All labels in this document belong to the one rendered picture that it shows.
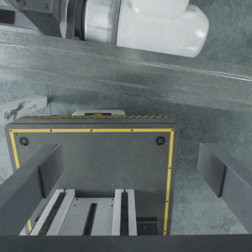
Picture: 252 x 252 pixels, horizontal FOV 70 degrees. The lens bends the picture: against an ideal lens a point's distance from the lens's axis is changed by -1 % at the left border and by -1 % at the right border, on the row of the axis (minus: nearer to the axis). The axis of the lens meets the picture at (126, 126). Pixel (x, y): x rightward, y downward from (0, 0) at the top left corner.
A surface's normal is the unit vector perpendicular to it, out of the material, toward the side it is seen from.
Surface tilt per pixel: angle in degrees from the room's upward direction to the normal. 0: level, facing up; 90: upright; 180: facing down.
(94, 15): 2
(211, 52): 0
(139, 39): 26
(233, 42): 0
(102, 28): 19
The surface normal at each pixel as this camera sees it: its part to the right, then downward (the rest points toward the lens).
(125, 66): 0.00, 0.28
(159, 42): -0.04, 0.66
